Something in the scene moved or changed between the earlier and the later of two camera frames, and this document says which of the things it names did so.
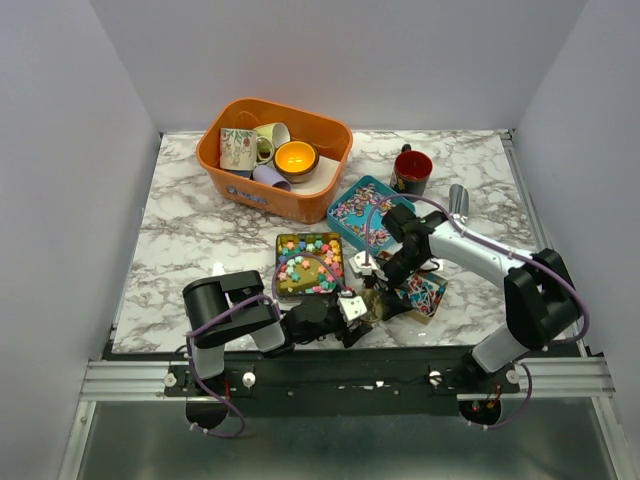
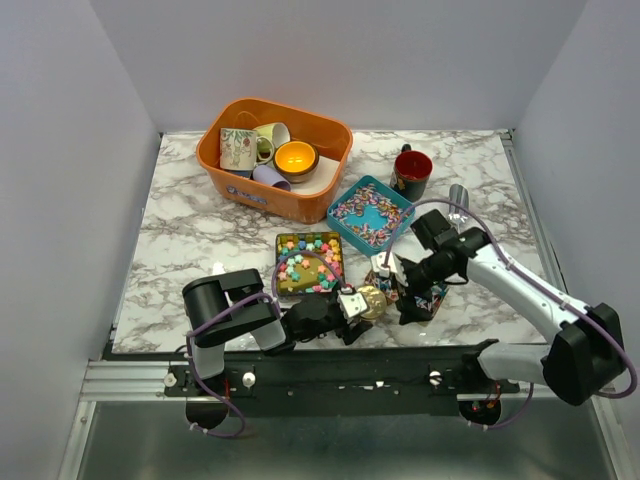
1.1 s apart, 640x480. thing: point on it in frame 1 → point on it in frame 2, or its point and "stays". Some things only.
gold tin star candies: [304, 275] stays
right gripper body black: [397, 269] → [420, 277]
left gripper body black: [347, 337] stays
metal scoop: [459, 200] stays
